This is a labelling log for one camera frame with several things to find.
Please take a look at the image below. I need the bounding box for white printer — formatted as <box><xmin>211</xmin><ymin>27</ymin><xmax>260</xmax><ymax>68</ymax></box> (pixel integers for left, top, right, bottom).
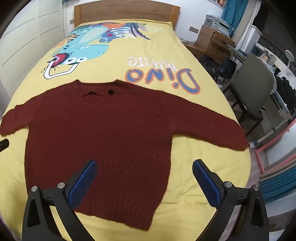
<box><xmin>205</xmin><ymin>14</ymin><xmax>232</xmax><ymax>35</ymax></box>

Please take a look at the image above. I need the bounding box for white wardrobe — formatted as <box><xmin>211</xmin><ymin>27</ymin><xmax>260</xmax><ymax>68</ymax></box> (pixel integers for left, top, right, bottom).
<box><xmin>0</xmin><ymin>0</ymin><xmax>77</xmax><ymax>98</ymax></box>

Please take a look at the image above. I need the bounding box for teal folded mat stack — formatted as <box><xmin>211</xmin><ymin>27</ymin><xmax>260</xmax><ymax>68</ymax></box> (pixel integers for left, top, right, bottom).
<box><xmin>259</xmin><ymin>160</ymin><xmax>296</xmax><ymax>202</ymax></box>

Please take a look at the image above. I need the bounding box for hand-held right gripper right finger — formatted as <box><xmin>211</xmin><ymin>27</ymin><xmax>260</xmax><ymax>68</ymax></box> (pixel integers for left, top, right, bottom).
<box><xmin>192</xmin><ymin>159</ymin><xmax>270</xmax><ymax>241</ymax></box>

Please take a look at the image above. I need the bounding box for pink foam frame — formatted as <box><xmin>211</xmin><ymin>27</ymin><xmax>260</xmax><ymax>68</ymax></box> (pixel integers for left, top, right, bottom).
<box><xmin>255</xmin><ymin>120</ymin><xmax>296</xmax><ymax>174</ymax></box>

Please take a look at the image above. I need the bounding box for teal curtain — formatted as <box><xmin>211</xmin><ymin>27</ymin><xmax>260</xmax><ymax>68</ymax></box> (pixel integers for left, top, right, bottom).
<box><xmin>221</xmin><ymin>0</ymin><xmax>249</xmax><ymax>30</ymax></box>

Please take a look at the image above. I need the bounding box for dark blue bag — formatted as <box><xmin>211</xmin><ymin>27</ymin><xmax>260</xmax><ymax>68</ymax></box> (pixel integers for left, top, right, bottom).
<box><xmin>218</xmin><ymin>58</ymin><xmax>238</xmax><ymax>81</ymax></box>

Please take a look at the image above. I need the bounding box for black jacket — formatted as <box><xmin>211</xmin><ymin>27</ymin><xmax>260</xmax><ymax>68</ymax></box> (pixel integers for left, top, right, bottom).
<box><xmin>276</xmin><ymin>76</ymin><xmax>296</xmax><ymax>121</ymax></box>

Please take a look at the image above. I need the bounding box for grey green chair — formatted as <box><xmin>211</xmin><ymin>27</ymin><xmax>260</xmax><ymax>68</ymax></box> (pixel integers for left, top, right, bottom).
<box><xmin>223</xmin><ymin>53</ymin><xmax>277</xmax><ymax>137</ymax></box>

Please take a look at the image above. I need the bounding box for black backpack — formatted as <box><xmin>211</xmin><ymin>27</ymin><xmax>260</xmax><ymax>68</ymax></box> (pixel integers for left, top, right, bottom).
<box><xmin>199</xmin><ymin>55</ymin><xmax>219</xmax><ymax>81</ymax></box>

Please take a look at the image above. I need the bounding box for wooden bedside table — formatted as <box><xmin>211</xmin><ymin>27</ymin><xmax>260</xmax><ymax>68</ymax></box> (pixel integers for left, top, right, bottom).
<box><xmin>184</xmin><ymin>42</ymin><xmax>222</xmax><ymax>63</ymax></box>

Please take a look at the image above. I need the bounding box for white desk lamp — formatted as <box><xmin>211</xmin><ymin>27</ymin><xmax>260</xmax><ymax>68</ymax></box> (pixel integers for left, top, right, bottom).
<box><xmin>284</xmin><ymin>50</ymin><xmax>296</xmax><ymax>77</ymax></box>

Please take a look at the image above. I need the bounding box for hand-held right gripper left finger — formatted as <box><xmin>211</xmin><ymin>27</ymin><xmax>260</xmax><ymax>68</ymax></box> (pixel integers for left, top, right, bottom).
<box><xmin>22</xmin><ymin>159</ymin><xmax>98</xmax><ymax>241</ymax></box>

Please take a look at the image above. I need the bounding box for yellow dinosaur printed blanket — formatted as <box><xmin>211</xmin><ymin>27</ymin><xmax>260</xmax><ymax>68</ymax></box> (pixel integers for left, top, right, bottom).
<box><xmin>0</xmin><ymin>21</ymin><xmax>252</xmax><ymax>241</ymax></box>

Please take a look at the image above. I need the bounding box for dark red knitted sweater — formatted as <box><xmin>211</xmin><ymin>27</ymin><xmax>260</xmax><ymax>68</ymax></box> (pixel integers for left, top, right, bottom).
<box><xmin>0</xmin><ymin>79</ymin><xmax>250</xmax><ymax>225</ymax></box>

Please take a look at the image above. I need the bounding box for wooden bedside cabinet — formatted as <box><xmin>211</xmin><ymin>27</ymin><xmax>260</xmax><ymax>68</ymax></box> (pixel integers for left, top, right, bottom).
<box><xmin>195</xmin><ymin>24</ymin><xmax>236</xmax><ymax>61</ymax></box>

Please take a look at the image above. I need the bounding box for wooden bed headboard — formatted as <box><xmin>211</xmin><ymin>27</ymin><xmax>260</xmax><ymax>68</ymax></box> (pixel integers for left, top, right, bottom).
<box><xmin>74</xmin><ymin>4</ymin><xmax>181</xmax><ymax>30</ymax></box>

